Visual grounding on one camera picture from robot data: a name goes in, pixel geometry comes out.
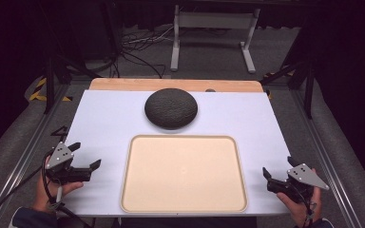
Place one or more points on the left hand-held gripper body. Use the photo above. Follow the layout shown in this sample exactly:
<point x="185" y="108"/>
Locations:
<point x="64" y="172"/>

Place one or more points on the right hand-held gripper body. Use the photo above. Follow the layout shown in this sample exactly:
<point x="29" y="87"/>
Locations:
<point x="299" y="185"/>

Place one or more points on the beige plastic tray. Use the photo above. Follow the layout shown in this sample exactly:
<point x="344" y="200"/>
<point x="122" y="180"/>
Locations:
<point x="183" y="174"/>

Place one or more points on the person's right hand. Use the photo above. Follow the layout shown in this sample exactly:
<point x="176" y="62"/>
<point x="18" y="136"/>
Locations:
<point x="301" y="212"/>

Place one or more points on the person's left hand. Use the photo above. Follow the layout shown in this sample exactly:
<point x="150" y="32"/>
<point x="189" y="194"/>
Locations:
<point x="44" y="196"/>

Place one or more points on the white board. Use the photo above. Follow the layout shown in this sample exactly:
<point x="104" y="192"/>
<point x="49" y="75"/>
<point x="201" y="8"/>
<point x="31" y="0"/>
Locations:
<point x="107" y="120"/>

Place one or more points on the yellow black floor tape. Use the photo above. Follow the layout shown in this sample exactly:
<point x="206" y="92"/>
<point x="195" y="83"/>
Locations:
<point x="38" y="95"/>
<point x="271" y="75"/>

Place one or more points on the black tripod stand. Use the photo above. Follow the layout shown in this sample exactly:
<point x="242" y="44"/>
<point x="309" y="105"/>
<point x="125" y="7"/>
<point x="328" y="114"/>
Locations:
<point x="309" y="88"/>
<point x="49" y="82"/>

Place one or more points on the wooden table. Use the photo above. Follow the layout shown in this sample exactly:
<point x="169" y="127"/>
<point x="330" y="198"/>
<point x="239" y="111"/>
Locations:
<point x="139" y="84"/>

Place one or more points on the white metal stand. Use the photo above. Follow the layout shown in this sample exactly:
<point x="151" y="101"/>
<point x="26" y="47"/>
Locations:
<point x="215" y="20"/>

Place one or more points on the small black triangular bracket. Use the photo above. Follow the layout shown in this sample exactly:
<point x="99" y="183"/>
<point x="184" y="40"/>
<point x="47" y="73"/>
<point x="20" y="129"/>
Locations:
<point x="61" y="131"/>

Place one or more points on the aluminium rail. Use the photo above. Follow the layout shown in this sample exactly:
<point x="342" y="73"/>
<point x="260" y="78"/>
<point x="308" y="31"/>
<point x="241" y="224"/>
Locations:
<point x="28" y="152"/>
<point x="326" y="158"/>

